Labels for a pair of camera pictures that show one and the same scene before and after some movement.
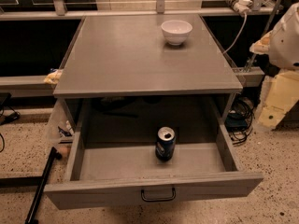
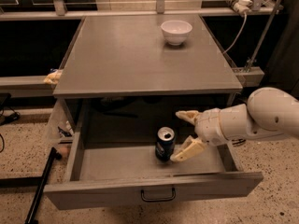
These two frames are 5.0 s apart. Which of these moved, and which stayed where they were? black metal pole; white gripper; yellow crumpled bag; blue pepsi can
Moved: white gripper
Stayed: black metal pole; blue pepsi can; yellow crumpled bag
